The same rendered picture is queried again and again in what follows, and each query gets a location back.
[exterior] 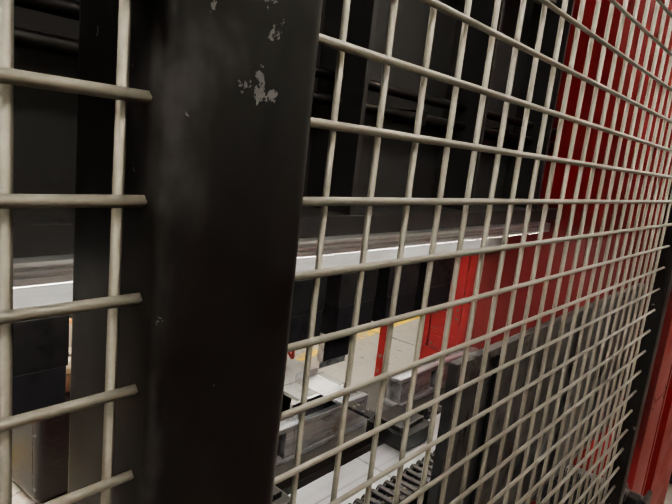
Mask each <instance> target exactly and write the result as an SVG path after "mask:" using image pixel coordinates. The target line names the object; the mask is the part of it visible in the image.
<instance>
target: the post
mask: <svg viewBox="0 0 672 504"><path fill-rule="evenodd" d="M322 3H323V0H132V17H131V41H130V65H129V88H135V89H142V90H148V91H150V93H151V95H152V100H151V101H150V103H149V104H143V103H136V102H129V101H128V114H127V139H126V163H125V188H124V195H145V198H146V200H147V204H146V205H145V207H144V208H124V212H123V237H122V261H121V285H120V295H124V294H132V293H139V292H140V294H141V297H142V299H143V300H142V301H141V303H140V304H138V305H131V306H124V307H120V310H119V334H118V359H117V383H116V389H117V388H121V387H125V386H129V385H133V384H136V387H137V390H138V392H137V393H136V394H135V395H133V396H129V397H126V398H122V399H118V400H116V408H115V432H114V457H113V476H116V475H118V474H121V473H124V472H126V471H129V470H132V473H133V476H134V478H133V479H132V480H130V481H127V482H125V483H122V484H120V485H117V486H115V487H112V504H272V501H273V491H274V481H275V471H276V461H277V451H278V441H279V431H280V421H281V411H282V401H283V391H284V381H285V371H286V361H287V352H288V342H289V332H290V322H291V312H292V302H293V292H294V282H295V272H296V262H297V252H298V242H299V232H300V222H301V212H302V202H303V192H304V182H305V172H306V162H307V152H308V142H309V132H310V122H311V113H312V103H313V93H314V83H315V73H316V63H317V53H318V43H319V33H320V23H321V13H322ZM118 15H119V0H80V16H79V56H78V79H80V80H86V81H92V82H99V83H105V84H111V85H116V69H117V42H118ZM114 123H115V99H108V98H101V97H94V96H87V95H80V94H78V97H77V138H76V178H75V194H96V195H112V178H113V151H114ZM110 232H111V208H75V219H74V260H73V300H72V301H78V300H86V299H93V298H101V297H108V286H109V259H110ZM107 314H108V309H104V310H97V311H91V312H84V313H77V314H72V341H71V382H70V401H71V400H75V399H79V398H83V397H87V396H91V395H94V394H98V393H102V392H105V368H106V341H107ZM103 422H104V404H100V405H97V406H93V407H89V408H86V409H82V410H79V411H75V412H71V413H70V422H69V463H68V494H69V493H71V492H74V491H76V490H79V489H82V488H84V487H87V486H90V485H92V484H95V483H97V482H100V481H101V477H102V449H103Z"/></svg>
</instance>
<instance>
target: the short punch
mask: <svg viewBox="0 0 672 504"><path fill-rule="evenodd" d="M349 341H350V336H346V337H342V338H339V339H335V340H332V341H328V342H324V343H321V344H319V345H318V354H317V361H319V369H321V368H324V367H327V366H330V365H333V364H336V363H339V362H342V361H345V355H347V354H348V350H349Z"/></svg>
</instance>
